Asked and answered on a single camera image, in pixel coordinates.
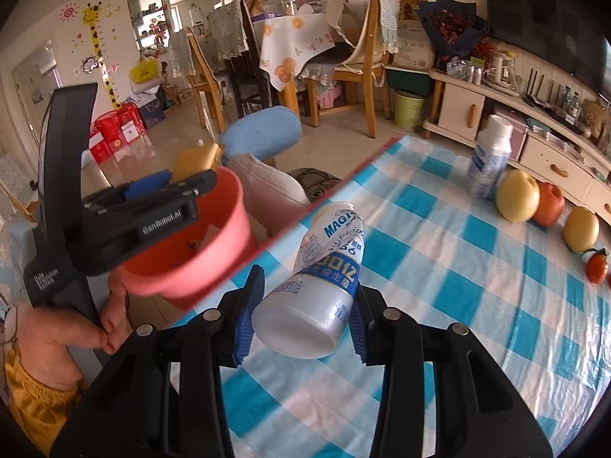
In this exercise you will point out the white electric kettle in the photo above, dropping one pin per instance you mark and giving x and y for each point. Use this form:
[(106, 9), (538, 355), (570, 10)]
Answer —
[(501, 76)]

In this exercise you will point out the dining table with cloth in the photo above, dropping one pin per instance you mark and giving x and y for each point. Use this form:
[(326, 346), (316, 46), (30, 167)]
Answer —
[(286, 45)]

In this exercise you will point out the blue cushioned stool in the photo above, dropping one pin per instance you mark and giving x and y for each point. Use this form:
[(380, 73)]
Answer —
[(263, 134)]

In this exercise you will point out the dark wooden chair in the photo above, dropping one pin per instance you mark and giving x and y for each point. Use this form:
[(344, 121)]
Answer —
[(233, 31)]

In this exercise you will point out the patterned floor mat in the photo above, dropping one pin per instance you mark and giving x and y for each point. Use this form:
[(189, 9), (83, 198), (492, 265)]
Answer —
[(314, 182)]

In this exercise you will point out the upright white milk bottle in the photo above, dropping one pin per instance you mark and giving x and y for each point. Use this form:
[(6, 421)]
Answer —
[(490, 156)]

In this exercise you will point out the red gift boxes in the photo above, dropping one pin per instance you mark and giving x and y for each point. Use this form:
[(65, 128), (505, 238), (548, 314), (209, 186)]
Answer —
[(114, 130)]

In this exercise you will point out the blue checkered tablecloth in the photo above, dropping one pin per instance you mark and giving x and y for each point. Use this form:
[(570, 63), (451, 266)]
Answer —
[(441, 256)]

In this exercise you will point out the brown biscuit packet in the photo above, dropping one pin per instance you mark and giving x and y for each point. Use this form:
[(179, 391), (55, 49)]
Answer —
[(194, 160)]

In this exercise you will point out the crushed white plastic bottle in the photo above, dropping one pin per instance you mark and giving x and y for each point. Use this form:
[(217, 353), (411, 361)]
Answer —
[(305, 316)]

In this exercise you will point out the black television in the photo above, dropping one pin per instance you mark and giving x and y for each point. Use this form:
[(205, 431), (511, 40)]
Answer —
[(562, 32)]

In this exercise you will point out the large orange with leaf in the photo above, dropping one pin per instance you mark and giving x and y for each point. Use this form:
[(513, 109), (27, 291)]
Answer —
[(597, 265)]

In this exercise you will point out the red apple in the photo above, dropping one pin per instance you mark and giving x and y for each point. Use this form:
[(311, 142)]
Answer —
[(550, 206)]

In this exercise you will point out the person's left hand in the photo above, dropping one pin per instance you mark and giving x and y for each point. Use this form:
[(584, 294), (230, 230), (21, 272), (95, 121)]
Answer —
[(45, 334)]

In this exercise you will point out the green trash bin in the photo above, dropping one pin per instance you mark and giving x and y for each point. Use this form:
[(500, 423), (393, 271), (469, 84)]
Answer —
[(408, 110)]

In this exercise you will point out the white TV cabinet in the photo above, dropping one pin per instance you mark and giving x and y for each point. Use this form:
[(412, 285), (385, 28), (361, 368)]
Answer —
[(541, 146)]

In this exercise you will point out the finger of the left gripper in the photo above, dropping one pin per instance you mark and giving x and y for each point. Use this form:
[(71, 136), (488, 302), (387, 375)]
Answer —
[(147, 185)]

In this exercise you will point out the light wooden chair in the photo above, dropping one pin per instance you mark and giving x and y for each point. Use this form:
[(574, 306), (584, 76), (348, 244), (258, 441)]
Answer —
[(188, 63)]

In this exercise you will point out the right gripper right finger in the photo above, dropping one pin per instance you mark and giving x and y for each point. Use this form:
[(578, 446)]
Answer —
[(479, 413)]

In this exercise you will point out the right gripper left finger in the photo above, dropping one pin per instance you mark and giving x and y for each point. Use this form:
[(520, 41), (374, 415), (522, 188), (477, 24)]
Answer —
[(160, 394)]

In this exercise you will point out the yellow sleeve forearm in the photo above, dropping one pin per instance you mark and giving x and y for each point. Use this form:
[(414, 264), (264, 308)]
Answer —
[(40, 410)]

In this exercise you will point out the yellow pear right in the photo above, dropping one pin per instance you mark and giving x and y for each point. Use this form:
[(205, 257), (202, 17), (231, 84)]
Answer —
[(581, 230)]

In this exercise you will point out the wooden chair with cover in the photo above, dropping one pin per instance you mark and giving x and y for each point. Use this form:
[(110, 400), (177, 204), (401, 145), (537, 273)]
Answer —
[(365, 35)]

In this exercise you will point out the yellow bag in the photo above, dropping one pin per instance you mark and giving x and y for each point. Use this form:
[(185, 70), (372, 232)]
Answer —
[(146, 69)]

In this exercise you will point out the pink storage box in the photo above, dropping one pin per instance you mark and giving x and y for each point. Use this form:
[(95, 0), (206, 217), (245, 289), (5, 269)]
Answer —
[(519, 128)]

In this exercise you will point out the dark flower bouquet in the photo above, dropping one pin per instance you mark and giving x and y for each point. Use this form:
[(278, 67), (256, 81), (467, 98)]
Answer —
[(453, 28)]

